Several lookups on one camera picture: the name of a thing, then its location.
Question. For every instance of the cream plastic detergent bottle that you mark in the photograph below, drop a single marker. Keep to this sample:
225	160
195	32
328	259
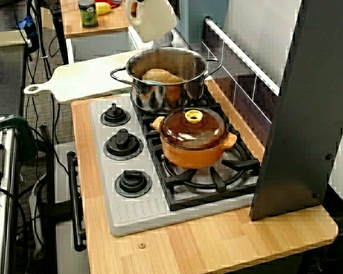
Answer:
154	23

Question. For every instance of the brown lid with yellow knob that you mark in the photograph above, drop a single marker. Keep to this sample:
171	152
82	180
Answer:
177	128

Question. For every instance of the orange toy pot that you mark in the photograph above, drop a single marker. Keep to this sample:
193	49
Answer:
188	157

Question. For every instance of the black burner grate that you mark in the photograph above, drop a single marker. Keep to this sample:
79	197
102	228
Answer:
194	197
144	120

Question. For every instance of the stainless steel pot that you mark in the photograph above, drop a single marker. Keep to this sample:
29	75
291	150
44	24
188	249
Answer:
164	97

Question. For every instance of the black stove knob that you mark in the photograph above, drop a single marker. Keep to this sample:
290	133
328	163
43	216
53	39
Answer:
114	114
133	183
123	143

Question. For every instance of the tan toy bread loaf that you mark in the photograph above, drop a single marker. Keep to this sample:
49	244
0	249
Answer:
161	76

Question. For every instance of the grey stove top panel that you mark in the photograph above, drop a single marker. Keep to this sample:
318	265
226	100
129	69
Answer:
137	211

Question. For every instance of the brass screw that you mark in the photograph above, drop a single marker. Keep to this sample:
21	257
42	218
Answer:
142	245

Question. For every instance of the light wooden cutting board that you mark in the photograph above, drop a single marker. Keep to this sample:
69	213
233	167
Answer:
71	81

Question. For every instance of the white toy sink unit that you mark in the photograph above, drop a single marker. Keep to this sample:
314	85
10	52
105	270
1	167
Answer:
103	42

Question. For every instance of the teal blue box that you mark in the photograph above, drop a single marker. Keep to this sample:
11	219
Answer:
200	20

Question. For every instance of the dark grey hood side panel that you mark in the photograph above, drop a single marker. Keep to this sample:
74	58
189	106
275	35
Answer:
297	128

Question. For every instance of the wooden side table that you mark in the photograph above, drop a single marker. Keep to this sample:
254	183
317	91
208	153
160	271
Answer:
114	23

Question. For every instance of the red toy bowl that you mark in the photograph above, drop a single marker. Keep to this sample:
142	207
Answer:
113	2

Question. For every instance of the green labelled can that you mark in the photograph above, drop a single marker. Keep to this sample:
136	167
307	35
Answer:
88	15

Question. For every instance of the green clamp tool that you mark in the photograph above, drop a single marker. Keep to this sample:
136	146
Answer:
23	134

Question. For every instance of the black electronics box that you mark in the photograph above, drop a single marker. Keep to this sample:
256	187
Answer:
340	211

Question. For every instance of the cream flat box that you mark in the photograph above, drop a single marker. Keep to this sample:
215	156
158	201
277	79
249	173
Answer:
8	37

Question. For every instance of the silver metal frame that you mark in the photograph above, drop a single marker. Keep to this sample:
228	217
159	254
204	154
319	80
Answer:
5	185

